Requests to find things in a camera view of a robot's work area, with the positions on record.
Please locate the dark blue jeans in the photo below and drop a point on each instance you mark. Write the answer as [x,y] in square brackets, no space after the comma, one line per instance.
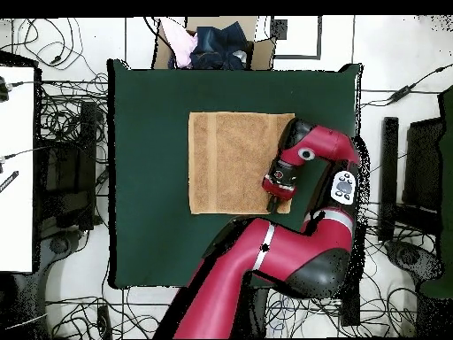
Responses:
[219,46]

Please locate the dark green table cloth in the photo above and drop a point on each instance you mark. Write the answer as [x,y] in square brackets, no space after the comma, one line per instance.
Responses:
[159,248]

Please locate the orange-brown terry towel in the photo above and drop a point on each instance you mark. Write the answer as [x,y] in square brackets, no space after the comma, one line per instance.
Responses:
[226,163]

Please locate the black power box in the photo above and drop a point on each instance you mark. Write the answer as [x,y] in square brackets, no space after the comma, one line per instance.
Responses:
[350,308]

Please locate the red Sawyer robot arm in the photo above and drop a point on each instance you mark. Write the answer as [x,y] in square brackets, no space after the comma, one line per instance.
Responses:
[283,248]

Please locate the pink garment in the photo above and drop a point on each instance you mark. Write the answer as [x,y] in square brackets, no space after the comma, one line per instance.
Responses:
[182,46]

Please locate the black equipment stand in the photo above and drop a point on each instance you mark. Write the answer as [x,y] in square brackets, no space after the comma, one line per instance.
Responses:
[74,177]
[423,166]

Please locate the white desk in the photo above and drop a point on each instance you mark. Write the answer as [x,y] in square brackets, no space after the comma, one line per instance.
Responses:
[16,177]

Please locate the brown cardboard box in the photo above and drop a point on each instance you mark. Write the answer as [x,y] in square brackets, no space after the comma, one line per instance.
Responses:
[262,53]

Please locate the black power strip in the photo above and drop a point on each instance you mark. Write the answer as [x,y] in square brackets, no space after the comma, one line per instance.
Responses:
[104,320]

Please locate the dark green fabric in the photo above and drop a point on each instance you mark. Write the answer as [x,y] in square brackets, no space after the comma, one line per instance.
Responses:
[447,177]

